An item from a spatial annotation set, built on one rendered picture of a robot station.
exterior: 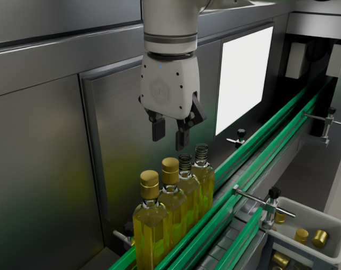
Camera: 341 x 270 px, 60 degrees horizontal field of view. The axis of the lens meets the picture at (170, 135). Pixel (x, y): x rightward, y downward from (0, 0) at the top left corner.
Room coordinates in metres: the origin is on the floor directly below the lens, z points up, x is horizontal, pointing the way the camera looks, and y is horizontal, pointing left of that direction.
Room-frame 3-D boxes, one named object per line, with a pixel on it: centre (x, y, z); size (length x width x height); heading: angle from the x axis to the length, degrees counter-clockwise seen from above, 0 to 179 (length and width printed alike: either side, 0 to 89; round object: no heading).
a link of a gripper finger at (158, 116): (0.51, 0.03, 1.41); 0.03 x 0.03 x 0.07; 52
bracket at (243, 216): (0.61, -0.23, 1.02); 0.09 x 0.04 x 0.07; 52
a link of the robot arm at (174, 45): (0.48, 0.00, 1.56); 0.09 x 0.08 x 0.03; 52
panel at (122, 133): (0.87, -0.12, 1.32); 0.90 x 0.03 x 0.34; 142
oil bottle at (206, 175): (0.57, -0.07, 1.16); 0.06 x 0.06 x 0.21; 52
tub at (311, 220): (0.63, -0.39, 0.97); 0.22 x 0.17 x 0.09; 52
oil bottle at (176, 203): (0.48, 0.00, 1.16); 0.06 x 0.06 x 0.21; 52
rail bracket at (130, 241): (0.47, 0.10, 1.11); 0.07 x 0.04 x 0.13; 52
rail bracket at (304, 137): (1.10, -0.63, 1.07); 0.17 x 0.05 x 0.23; 52
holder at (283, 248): (0.64, -0.37, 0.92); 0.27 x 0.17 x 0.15; 52
